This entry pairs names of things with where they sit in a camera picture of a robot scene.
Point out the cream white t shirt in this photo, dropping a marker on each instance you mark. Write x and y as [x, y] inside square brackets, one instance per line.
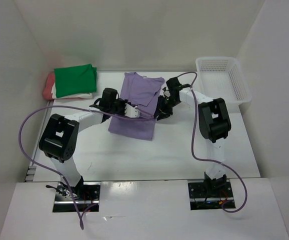
[73, 96]

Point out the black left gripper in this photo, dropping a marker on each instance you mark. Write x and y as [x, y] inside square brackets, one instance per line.
[123, 103]

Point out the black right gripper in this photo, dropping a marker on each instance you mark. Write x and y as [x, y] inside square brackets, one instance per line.
[161, 110]

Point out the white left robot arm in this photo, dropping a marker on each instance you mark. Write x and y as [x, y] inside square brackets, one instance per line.
[59, 139]

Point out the white plastic basket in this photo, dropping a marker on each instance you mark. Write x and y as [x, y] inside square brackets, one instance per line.
[222, 77]

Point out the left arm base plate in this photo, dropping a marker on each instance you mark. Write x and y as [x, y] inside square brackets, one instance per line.
[89, 201]

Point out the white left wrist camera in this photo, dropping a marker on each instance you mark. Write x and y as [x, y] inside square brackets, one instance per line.
[131, 111]

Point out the green t shirt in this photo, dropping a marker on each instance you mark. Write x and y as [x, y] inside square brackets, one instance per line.
[81, 79]

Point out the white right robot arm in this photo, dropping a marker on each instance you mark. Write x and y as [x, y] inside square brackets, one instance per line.
[210, 116]

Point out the red t shirt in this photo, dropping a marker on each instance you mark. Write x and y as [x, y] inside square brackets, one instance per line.
[50, 81]

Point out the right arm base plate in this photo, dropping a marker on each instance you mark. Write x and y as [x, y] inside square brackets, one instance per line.
[199, 199]

